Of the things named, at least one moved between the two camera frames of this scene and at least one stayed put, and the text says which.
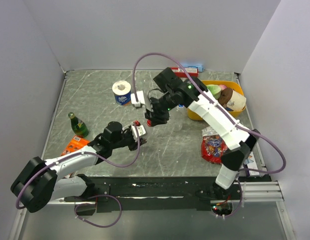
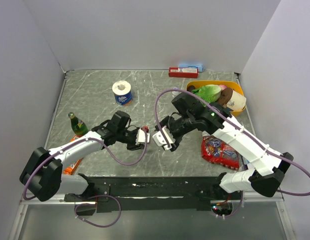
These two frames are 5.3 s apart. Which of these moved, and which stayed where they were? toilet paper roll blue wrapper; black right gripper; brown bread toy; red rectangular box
Moved: black right gripper
Stayed: toilet paper roll blue wrapper; red rectangular box; brown bread toy
